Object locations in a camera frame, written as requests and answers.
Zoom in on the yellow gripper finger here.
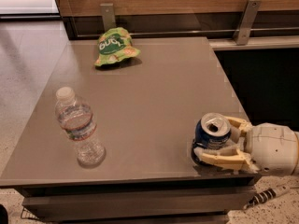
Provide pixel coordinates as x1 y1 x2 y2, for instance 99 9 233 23
194 147 259 173
226 116 252 138

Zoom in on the metal wall rail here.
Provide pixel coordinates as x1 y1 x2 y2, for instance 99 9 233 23
76 25 299 38

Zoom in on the clear plastic water bottle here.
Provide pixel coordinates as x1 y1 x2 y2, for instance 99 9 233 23
55 87 106 168

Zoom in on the left metal wall bracket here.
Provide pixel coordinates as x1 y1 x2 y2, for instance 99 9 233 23
100 3 116 31

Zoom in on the metal wall bracket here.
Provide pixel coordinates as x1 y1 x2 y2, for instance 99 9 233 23
233 0 262 46
100 3 116 31

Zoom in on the grey table drawer front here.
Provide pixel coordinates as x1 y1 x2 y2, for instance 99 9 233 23
23 187 255 222

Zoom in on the green rice chip bag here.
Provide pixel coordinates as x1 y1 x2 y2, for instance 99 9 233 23
94 27 140 67

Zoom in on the right metal wall bracket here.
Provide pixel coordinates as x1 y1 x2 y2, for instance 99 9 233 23
233 0 262 46

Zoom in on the blue pepsi can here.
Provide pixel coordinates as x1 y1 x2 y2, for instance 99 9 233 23
192 112 232 165

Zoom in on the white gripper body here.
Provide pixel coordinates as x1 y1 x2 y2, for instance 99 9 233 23
245 123 299 175

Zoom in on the black white striped cable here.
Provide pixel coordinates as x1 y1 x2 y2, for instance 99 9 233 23
243 184 292 210

